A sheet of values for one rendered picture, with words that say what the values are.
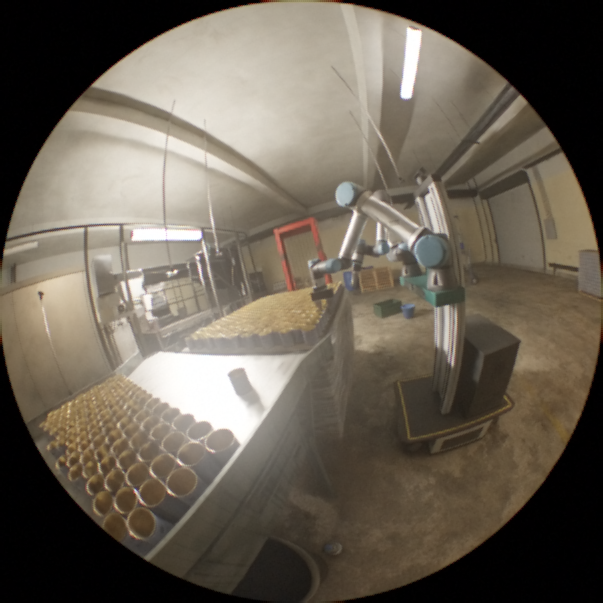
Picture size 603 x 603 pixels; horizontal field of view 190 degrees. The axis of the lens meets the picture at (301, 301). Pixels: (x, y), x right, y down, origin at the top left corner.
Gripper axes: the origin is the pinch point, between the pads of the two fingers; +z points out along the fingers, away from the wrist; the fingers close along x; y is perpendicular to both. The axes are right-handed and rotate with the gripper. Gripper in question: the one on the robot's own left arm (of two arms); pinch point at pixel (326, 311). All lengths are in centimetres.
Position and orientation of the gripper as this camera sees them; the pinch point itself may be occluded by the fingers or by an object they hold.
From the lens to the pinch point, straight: 108.9
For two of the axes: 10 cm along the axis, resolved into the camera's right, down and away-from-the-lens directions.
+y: 3.0, -2.6, 9.2
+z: 2.4, 9.5, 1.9
